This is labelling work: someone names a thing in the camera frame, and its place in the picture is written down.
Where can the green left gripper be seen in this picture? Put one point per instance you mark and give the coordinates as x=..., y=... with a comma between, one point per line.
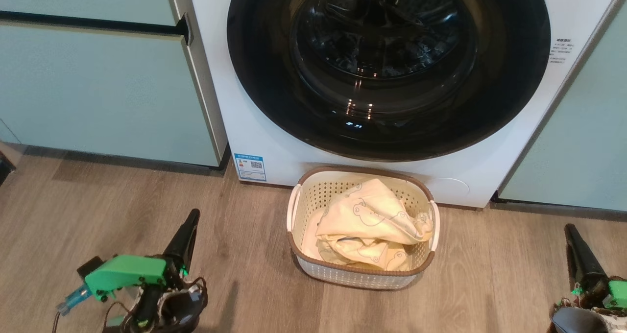
x=127, y=272

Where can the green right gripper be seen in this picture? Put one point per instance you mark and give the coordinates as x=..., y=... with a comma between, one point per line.
x=618, y=294

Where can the black round washer door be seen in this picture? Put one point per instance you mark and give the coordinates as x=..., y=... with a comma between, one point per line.
x=504, y=93

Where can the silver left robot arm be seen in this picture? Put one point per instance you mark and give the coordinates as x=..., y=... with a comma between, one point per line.
x=181, y=308

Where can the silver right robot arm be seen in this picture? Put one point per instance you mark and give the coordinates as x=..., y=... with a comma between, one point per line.
x=578, y=321

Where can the white front-load washing machine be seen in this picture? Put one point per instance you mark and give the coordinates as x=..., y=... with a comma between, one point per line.
x=274, y=142

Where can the blue energy label sticker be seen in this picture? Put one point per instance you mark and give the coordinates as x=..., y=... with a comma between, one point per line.
x=250, y=167

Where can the plain mint green cabinet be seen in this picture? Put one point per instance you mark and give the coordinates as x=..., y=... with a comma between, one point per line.
x=583, y=142

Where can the round white filter cover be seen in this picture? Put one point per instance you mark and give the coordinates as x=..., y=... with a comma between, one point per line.
x=453, y=188

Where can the cream perforated laundry basket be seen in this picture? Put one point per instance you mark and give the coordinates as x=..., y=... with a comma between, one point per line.
x=362, y=276

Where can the small printed text sticker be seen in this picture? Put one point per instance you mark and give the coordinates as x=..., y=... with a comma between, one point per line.
x=561, y=50

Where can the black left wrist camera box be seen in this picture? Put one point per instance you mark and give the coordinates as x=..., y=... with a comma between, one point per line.
x=89, y=266

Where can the mint cabinet with black rail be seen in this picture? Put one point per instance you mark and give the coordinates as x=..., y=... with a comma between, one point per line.
x=98, y=93

